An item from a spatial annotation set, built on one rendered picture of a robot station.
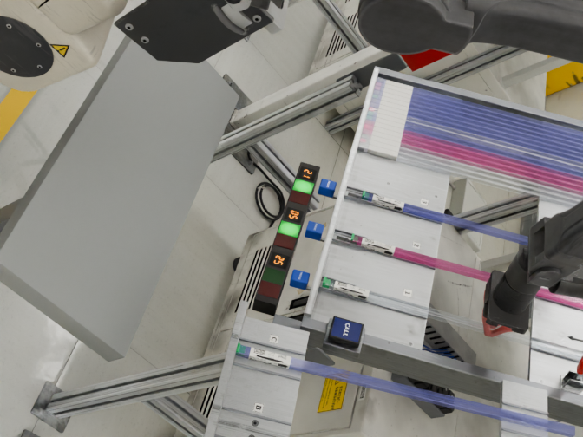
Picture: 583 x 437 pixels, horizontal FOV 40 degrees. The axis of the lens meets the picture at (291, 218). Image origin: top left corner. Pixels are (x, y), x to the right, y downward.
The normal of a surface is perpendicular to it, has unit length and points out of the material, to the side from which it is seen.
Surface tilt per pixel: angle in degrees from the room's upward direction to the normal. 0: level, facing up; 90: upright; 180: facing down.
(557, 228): 125
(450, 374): 90
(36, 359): 0
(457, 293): 0
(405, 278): 44
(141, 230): 0
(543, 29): 94
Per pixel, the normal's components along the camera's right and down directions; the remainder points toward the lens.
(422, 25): -0.15, 0.89
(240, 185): 0.76, -0.27
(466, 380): -0.24, 0.72
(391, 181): 0.13, -0.63
